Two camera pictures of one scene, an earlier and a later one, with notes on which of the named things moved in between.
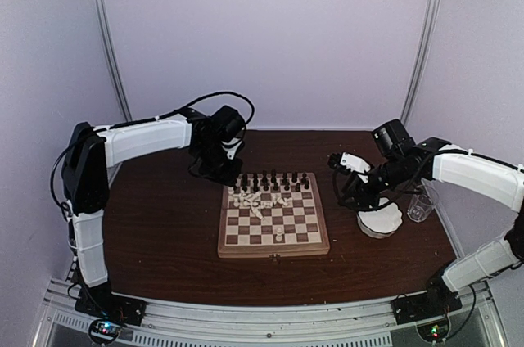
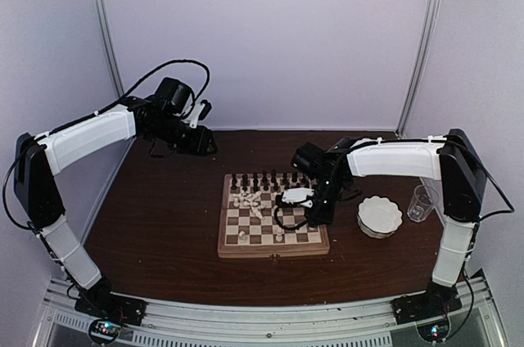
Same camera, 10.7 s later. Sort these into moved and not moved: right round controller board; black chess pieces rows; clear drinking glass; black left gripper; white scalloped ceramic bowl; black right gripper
Moved: black right gripper; black left gripper
Not moved: white scalloped ceramic bowl; right round controller board; black chess pieces rows; clear drinking glass
